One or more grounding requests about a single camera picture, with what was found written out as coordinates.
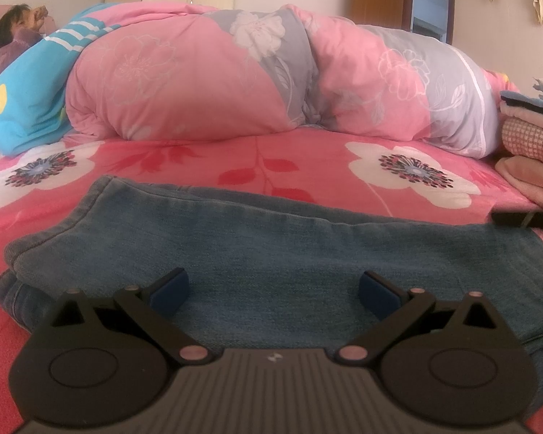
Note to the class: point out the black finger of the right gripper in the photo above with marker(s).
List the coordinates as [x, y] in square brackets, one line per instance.
[518, 218]

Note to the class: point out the blue denim jeans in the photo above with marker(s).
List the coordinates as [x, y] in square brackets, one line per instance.
[264, 271]

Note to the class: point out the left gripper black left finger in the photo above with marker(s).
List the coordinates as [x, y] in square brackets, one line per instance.
[98, 361]

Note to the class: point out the stack of folded pink clothes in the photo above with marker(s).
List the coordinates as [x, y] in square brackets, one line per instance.
[522, 138]

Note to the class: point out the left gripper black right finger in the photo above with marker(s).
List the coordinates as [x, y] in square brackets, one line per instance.
[453, 363]

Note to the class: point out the pink floral duvet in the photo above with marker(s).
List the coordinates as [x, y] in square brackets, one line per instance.
[168, 71]

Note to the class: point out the red floral bed blanket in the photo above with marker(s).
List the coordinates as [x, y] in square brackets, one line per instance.
[372, 176]

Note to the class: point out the person in purple top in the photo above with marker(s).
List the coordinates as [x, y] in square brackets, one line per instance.
[20, 29]

